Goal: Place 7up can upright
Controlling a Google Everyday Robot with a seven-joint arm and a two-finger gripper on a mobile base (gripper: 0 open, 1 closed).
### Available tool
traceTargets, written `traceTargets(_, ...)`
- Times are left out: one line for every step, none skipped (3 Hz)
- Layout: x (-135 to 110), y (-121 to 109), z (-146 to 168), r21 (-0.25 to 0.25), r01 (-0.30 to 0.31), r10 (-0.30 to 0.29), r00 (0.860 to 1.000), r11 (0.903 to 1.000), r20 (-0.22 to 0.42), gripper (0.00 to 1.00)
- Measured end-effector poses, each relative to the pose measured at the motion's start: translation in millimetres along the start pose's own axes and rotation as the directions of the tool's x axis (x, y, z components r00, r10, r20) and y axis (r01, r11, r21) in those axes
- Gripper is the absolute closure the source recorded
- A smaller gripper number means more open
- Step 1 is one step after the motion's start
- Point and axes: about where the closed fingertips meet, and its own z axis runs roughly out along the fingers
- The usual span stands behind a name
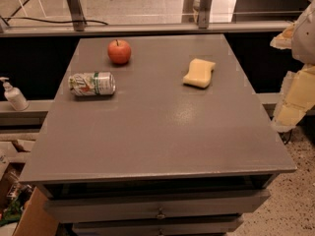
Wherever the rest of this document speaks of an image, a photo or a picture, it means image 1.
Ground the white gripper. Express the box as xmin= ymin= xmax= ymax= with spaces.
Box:
xmin=270 ymin=0 xmax=315 ymax=133

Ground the silver green 7up can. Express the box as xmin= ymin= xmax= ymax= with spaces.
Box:
xmin=68 ymin=72 xmax=116 ymax=96

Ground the yellow sponge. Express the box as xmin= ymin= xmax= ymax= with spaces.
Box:
xmin=183 ymin=58 xmax=216 ymax=89

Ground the grey upper drawer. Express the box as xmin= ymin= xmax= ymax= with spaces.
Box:
xmin=44 ymin=189 xmax=270 ymax=223

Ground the grey drawer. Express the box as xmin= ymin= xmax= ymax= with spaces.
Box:
xmin=44 ymin=189 xmax=270 ymax=223
xmin=73 ymin=215 xmax=243 ymax=236

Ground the red apple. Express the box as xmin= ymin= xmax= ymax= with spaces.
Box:
xmin=107 ymin=39 xmax=131 ymax=65

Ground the grey lower drawer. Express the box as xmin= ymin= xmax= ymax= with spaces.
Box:
xmin=73 ymin=215 xmax=243 ymax=236

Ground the grey side shelf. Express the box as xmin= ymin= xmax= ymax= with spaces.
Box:
xmin=0 ymin=100 xmax=53 ymax=127

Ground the white pump lotion bottle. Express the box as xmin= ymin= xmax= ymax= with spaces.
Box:
xmin=0 ymin=77 xmax=29 ymax=111

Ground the brown cardboard box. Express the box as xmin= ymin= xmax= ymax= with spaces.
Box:
xmin=13 ymin=188 xmax=59 ymax=236

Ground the green clutter item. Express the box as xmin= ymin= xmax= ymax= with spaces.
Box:
xmin=0 ymin=198 xmax=23 ymax=227

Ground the metal railing frame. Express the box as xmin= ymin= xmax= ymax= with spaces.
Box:
xmin=0 ymin=0 xmax=315 ymax=38

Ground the black floor cable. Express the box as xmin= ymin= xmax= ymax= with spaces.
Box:
xmin=0 ymin=15 xmax=109 ymax=27

